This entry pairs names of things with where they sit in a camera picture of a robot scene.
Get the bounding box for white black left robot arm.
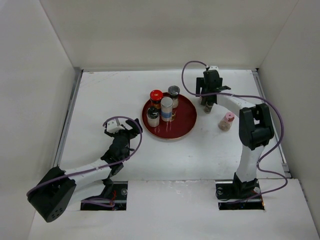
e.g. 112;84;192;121
26;116;143;223

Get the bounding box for white cap spice bottle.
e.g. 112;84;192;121
146;106;160;128

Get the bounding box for left aluminium table rail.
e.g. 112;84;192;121
49;67;84;170

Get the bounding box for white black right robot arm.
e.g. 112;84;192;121
195;69;274;200

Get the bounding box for black cap pepper bottle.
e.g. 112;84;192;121
167;85;180;109

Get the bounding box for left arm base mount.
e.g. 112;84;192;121
80;178;129;211

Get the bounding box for small black cap bottle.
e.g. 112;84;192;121
203;101;214;114

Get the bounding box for right aluminium table rail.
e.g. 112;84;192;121
252;68;292;179

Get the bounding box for red lid chili sauce jar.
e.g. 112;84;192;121
149;89;163;110

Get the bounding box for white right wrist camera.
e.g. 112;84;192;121
205;66;219;71

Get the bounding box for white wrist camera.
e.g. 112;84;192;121
205;66;219;71
103;118;124;134

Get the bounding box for aluminium table rail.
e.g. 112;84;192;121
252;68;292;179
49;67;84;170

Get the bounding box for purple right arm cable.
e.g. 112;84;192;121
181;60;290;203

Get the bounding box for pink cap spice bottle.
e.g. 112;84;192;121
218;112;235;131

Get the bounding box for round red lacquer tray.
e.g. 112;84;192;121
141;94;197;140

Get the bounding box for silver cap blue band bottle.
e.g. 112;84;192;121
160;97;173;122

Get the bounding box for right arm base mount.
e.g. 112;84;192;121
215;178;265;211

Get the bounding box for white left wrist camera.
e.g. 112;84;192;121
103;118;124;134

